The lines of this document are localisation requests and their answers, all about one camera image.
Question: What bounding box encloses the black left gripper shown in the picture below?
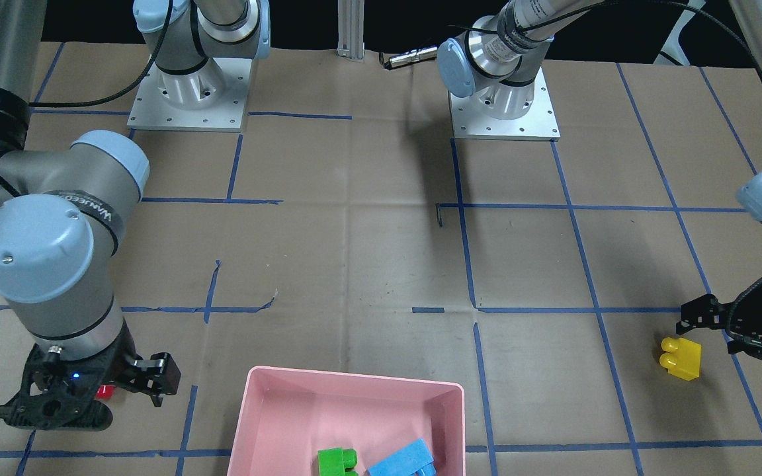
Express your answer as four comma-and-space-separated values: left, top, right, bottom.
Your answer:
677, 293, 762, 360

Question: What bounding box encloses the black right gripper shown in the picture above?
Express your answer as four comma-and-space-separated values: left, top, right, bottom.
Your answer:
70, 323, 181, 407

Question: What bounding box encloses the red toy block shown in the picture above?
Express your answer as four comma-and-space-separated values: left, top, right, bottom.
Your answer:
95, 385, 116, 401

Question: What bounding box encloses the yellow toy block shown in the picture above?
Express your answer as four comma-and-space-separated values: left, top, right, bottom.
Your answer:
658, 337, 702, 381

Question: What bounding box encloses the green toy block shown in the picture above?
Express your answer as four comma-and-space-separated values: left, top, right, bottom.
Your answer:
317, 447, 358, 476

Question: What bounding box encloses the blue toy block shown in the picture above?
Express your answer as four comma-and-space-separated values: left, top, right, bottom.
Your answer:
368, 439, 437, 475

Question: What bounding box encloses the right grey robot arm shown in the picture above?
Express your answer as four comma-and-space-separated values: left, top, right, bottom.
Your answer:
0, 1, 271, 404

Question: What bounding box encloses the pink plastic box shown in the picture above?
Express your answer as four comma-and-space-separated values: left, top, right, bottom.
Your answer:
228, 366, 466, 475

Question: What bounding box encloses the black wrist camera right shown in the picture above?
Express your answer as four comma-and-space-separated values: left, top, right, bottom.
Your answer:
4, 344, 114, 431

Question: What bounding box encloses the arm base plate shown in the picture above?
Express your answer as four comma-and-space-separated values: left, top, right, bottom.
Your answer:
448, 69, 562, 141
127, 58, 255, 133

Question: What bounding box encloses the aluminium frame post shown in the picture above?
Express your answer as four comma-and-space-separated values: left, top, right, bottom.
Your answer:
336, 0, 365, 62

